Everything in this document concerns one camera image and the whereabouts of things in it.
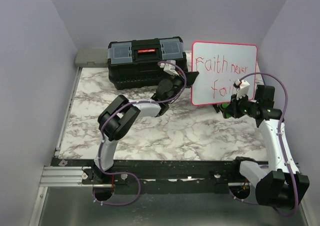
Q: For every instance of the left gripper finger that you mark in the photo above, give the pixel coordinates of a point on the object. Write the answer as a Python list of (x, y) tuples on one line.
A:
[(190, 81), (192, 74)]

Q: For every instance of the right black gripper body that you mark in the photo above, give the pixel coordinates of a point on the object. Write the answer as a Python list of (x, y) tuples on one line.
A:
[(242, 106)]

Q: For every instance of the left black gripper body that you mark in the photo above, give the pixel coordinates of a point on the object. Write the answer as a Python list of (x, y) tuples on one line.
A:
[(178, 83)]

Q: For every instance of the green whiteboard eraser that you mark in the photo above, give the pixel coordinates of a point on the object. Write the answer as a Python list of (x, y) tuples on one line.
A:
[(223, 108)]

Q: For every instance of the pink framed whiteboard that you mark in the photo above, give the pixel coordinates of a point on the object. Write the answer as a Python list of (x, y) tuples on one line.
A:
[(219, 65)]

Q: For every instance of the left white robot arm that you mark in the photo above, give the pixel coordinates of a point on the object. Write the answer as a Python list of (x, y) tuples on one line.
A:
[(118, 118)]

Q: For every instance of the black plastic toolbox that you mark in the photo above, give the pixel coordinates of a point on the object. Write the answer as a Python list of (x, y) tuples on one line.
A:
[(134, 64)]

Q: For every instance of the grey plastic case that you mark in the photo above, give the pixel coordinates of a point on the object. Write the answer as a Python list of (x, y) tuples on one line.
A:
[(91, 58)]

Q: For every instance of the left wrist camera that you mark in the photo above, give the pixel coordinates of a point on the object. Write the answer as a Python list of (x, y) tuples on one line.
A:
[(169, 68)]

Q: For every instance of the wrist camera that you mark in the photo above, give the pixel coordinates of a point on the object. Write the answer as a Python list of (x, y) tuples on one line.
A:
[(242, 87), (169, 68)]

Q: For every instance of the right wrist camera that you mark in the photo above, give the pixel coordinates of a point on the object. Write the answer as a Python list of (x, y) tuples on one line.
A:
[(242, 87)]

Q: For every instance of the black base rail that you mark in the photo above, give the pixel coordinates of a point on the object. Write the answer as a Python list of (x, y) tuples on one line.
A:
[(129, 177)]

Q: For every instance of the aluminium extrusion frame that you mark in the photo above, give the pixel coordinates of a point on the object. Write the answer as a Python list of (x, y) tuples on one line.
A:
[(59, 188)]

